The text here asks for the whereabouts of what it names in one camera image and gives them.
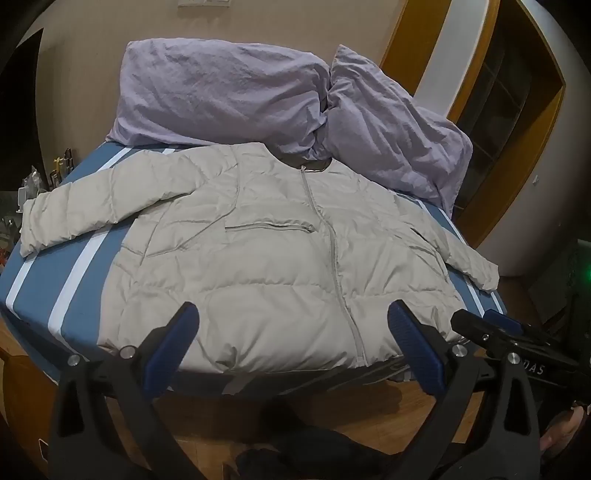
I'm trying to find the large purple pillow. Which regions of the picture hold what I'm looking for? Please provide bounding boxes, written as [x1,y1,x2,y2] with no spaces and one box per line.
[105,39,331,156]

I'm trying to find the person's right hand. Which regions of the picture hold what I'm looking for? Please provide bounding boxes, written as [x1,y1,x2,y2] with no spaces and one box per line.
[539,405,590,463]

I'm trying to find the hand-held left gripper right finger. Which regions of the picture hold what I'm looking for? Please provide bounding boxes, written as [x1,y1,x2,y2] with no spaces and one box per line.
[386,299,542,480]

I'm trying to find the small purple pillow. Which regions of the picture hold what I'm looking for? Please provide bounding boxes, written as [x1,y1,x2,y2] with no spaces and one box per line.
[310,44,474,214]

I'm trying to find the bedside clutter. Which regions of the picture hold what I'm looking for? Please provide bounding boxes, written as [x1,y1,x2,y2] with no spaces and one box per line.
[0,148,77,264]

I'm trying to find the blue striped bed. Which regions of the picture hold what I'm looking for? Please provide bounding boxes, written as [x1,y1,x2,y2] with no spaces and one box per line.
[0,141,508,398]

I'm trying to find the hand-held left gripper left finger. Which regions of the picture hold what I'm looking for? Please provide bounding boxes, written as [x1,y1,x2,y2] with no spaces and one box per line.
[50,302,205,480]

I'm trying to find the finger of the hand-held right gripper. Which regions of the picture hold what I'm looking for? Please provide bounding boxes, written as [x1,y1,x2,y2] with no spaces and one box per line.
[450,309,496,346]
[484,309,526,336]

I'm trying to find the beige puffer jacket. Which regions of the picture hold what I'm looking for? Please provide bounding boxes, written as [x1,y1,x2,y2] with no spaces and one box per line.
[19,141,500,371]

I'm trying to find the dark device with green light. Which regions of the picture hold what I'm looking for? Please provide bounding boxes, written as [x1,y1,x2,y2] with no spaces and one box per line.
[526,235,591,334]

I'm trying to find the dark glass door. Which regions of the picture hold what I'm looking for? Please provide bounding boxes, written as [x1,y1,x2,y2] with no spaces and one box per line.
[456,0,556,163]

